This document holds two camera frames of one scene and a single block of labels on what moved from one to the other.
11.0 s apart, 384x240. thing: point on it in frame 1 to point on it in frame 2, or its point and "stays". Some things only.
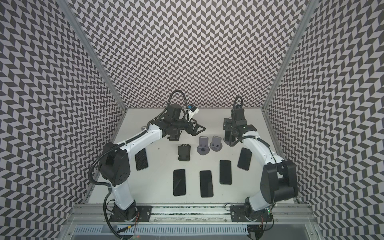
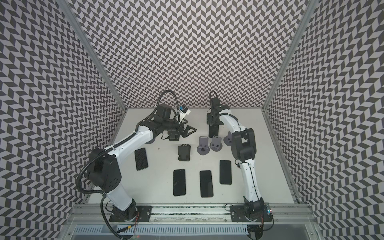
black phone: x=206 y=183 stays
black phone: x=227 y=136 to x=213 y=130
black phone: x=141 y=159 stays
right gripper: x=229 y=132 to x=213 y=120
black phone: x=179 y=182 stays
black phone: x=225 y=172 stays
